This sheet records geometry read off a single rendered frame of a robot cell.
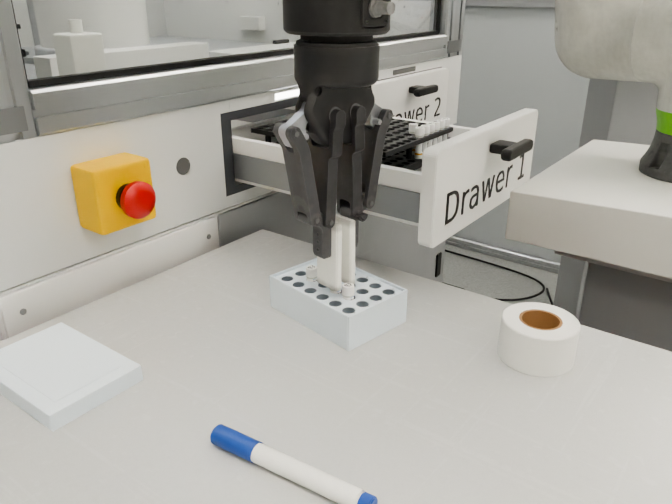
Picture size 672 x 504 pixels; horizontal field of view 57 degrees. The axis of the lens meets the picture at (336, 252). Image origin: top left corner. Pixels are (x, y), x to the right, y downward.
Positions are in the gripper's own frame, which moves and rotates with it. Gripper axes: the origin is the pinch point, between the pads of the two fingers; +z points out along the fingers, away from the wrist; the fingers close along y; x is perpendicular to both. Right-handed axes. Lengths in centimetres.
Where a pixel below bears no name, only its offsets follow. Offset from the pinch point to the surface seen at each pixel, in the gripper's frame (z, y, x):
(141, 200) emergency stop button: -3.8, -11.7, 17.3
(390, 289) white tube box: 4.5, 4.5, -3.5
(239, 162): -2.4, 7.3, 27.1
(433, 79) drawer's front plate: -8, 59, 36
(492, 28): -9, 176, 101
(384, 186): -3.4, 11.5, 4.2
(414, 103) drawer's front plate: -4, 52, 35
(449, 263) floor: 83, 157, 99
